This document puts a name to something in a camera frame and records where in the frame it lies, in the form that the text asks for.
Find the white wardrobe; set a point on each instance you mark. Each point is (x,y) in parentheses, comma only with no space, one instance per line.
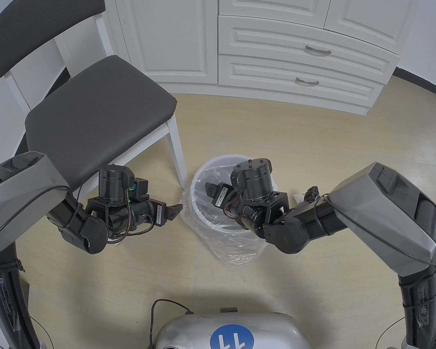
(276,42)

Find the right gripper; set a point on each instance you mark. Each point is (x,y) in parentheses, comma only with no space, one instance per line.
(221,195)

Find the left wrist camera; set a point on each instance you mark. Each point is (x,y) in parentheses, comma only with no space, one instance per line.
(140,191)

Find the grey white chair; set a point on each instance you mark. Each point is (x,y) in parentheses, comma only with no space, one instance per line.
(94,107)

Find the white trash bin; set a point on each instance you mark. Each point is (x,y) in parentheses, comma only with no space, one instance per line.
(218,162)

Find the clear plastic bag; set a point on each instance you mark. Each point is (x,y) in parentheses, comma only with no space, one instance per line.
(189,209)

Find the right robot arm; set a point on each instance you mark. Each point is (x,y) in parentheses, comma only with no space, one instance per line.
(378,202)

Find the black plastic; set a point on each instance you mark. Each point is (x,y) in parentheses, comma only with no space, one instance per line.
(311,193)

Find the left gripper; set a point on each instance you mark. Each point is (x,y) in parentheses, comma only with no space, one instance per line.
(141,215)

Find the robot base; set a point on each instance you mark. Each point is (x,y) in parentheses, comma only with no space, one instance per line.
(232,331)

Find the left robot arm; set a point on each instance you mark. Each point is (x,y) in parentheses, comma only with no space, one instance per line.
(18,195)

